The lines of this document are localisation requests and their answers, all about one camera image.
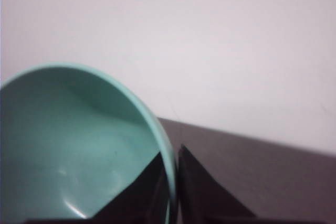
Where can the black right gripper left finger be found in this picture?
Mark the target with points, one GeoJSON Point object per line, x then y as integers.
{"type": "Point", "coordinates": [144, 201]}

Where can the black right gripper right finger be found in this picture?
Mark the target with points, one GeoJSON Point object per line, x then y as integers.
{"type": "Point", "coordinates": [203, 199]}

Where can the teal ceramic bowl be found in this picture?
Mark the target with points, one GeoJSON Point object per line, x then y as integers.
{"type": "Point", "coordinates": [72, 139]}

